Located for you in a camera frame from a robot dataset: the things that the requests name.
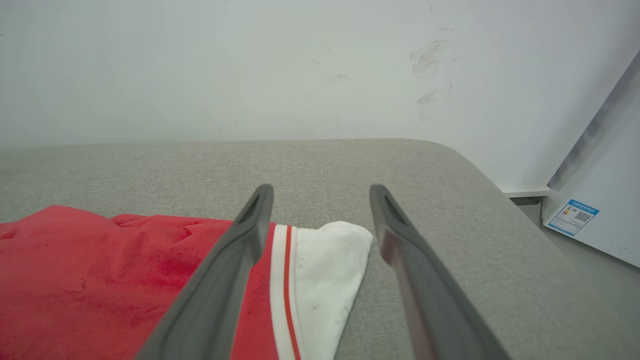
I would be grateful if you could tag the red white basketball jersey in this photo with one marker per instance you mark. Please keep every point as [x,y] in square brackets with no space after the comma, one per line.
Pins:
[100,280]

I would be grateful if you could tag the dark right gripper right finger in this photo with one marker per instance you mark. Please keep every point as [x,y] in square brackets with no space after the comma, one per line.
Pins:
[425,290]

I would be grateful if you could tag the blue white label sticker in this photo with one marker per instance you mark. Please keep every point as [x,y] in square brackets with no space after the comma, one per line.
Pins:
[573,217]

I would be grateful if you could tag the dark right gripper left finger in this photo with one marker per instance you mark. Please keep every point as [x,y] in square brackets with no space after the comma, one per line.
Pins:
[215,290]

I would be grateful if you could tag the white skirting ledge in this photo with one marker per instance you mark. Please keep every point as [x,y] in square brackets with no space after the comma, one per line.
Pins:
[527,192]

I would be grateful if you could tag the white appliance panel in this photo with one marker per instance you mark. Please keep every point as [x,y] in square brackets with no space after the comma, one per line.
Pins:
[605,200]

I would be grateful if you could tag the grey fabric sofa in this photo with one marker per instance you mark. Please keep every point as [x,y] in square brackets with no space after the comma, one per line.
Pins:
[325,165]

